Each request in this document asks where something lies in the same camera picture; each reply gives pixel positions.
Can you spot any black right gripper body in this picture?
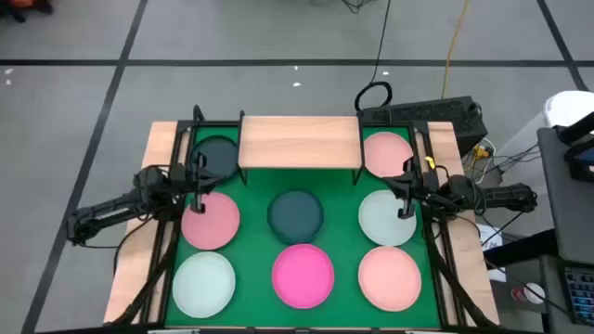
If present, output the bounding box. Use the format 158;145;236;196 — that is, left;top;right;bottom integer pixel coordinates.
382;173;435;203

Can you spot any magenta plate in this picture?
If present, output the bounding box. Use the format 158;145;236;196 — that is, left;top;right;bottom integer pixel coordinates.
271;243;336;310

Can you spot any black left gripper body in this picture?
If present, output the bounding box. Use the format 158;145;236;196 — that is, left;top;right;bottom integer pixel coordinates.
169;160;200;208

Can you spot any light pink plate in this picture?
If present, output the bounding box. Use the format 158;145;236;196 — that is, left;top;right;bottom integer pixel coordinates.
363;131;415;179

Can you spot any yellow cable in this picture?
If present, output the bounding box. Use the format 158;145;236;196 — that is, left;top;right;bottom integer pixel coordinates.
440;0;472;99

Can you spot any black monitor device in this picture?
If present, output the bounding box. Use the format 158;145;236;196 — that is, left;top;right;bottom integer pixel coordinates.
554;109;594;183

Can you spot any wooden shelf with black legs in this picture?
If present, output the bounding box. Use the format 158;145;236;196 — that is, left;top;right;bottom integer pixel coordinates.
237;109;366;186

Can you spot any grey desk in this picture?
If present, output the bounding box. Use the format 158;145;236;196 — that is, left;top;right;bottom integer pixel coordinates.
536;124;594;265

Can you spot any black cable with loop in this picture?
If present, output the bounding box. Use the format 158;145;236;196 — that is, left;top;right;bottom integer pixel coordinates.
354;0;394;113

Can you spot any salmon plate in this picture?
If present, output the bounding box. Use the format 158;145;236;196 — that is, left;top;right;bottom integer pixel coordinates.
357;245;423;313

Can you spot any green table mat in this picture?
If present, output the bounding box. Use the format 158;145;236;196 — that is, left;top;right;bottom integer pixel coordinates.
164;124;442;329

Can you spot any black metal table frame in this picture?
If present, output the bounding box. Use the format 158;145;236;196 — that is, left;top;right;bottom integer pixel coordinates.
109;104;500;331

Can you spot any red and white roll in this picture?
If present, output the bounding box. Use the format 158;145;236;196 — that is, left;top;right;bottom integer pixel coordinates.
510;281;547;306

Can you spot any pale mint plate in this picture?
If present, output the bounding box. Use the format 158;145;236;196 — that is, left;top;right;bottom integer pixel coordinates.
172;250;237;319
357;188;418;248

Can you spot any white paper sheet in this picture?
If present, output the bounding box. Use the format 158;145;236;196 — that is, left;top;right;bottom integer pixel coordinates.
475;222;505;254

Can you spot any black computer case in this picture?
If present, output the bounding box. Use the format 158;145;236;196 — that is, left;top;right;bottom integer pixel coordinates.
360;96;489;158

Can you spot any black keyboard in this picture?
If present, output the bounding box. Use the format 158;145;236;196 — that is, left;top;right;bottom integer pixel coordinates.
562;264;594;327

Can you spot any dark teal plate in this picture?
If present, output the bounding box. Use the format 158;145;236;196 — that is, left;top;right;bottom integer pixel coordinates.
188;135;240;182
266;188;325;246

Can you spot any white translucent bin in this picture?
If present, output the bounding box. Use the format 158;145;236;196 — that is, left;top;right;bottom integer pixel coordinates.
503;90;594;201

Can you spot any black chair base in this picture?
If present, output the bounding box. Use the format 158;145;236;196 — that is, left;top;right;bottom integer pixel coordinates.
0;0;55;23

